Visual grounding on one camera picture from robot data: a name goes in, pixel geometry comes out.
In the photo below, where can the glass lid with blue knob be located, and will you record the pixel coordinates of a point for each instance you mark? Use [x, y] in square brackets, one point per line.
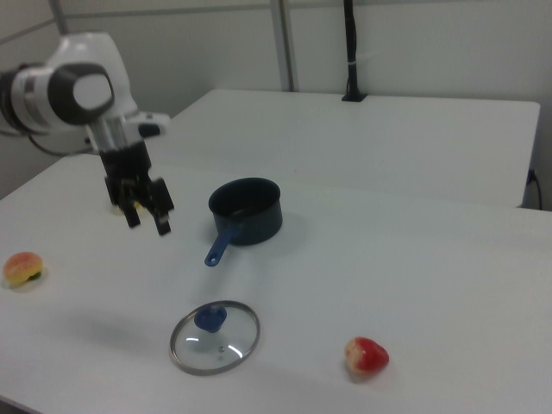
[211, 321]

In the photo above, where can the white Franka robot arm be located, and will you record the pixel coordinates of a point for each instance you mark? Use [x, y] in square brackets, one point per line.
[90, 92]

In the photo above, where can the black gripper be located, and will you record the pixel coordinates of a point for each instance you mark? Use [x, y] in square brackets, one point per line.
[125, 166]

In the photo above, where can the orange toy peach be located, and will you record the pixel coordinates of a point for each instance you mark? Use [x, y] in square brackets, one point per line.
[19, 267]

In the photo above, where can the black camera pole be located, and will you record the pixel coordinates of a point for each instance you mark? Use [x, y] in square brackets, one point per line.
[353, 64]

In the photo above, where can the red toy strawberry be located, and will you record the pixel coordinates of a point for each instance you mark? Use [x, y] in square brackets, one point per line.
[371, 355]

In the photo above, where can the yellow toy melon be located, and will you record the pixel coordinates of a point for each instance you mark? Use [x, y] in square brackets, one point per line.
[117, 211]

